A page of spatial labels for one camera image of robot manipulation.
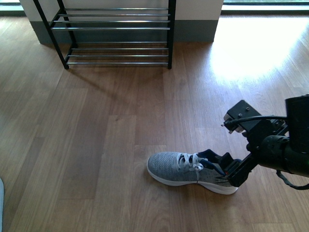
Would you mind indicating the black metal shoe rack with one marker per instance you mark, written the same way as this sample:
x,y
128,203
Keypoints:
x,y
115,35

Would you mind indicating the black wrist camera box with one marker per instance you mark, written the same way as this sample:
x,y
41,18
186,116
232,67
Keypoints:
x,y
240,110

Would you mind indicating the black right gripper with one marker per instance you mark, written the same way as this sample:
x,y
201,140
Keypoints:
x,y
267,144

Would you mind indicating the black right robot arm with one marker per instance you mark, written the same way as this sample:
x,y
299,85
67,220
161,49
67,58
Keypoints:
x,y
297,151

